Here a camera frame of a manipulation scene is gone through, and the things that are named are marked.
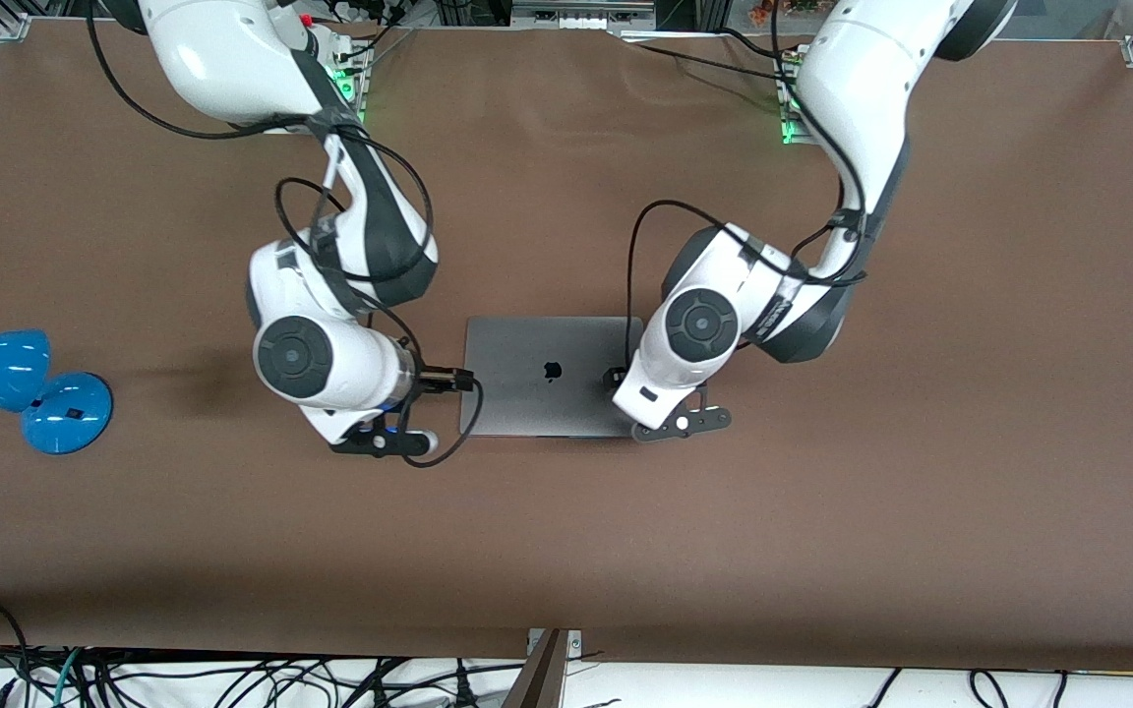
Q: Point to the blue desk lamp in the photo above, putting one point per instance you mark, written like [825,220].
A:
[65,413]

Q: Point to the dark metal post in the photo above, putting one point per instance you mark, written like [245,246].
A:
[537,683]

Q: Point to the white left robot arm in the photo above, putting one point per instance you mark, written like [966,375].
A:
[862,79]

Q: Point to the brown table cover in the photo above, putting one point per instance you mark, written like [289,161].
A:
[822,492]

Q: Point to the grey power strip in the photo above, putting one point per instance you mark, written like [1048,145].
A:
[581,15]

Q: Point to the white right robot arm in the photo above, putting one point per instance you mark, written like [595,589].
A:
[222,59]

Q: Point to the grey laptop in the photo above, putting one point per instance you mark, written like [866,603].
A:
[527,393]

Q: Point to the small silver edge bracket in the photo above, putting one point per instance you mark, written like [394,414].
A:
[574,644]

